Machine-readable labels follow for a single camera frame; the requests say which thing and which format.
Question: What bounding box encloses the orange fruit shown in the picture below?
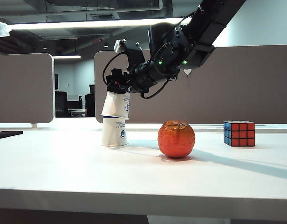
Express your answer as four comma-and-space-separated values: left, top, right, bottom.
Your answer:
157, 120, 196, 159

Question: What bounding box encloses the wide brown desk divider panel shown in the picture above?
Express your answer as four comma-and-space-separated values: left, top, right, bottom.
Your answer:
94, 44, 287, 125

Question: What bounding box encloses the narrow brown desk divider panel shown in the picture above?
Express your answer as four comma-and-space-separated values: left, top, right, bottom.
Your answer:
0, 53, 55, 125

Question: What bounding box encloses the grey ceiling duct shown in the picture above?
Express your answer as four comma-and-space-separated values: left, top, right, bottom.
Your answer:
45, 0, 163, 17

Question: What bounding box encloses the black office chair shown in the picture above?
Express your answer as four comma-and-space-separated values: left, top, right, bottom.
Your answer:
85, 84, 96, 118
55, 91, 68, 118

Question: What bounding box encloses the black flat pad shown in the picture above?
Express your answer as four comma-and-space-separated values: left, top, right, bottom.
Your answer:
0, 130, 24, 140

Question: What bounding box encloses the short ceiling light strip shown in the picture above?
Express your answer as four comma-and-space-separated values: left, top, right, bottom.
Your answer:
52, 55, 82, 60

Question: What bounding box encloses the rubik's cube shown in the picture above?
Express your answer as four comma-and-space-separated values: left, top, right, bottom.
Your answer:
223, 120, 256, 147

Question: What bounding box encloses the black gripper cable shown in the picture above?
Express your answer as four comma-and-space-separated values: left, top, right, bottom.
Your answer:
140, 78, 171, 99
102, 51, 129, 86

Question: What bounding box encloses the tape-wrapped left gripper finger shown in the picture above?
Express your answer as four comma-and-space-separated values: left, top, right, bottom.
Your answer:
0, 19, 11, 40

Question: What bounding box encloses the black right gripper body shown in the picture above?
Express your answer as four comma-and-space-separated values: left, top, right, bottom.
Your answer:
105, 68, 135, 91

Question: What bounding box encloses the long ceiling light strip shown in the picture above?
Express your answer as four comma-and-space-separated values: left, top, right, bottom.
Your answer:
7, 17, 185, 31

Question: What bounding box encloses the white paper cup blue print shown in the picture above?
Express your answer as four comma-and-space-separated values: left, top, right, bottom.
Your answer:
100, 91, 131, 120
101, 117, 129, 147

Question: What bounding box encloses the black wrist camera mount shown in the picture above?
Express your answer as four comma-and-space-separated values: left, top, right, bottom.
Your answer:
113, 39, 147, 71

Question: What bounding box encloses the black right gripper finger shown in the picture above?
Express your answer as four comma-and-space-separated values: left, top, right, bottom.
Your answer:
106, 85, 131, 94

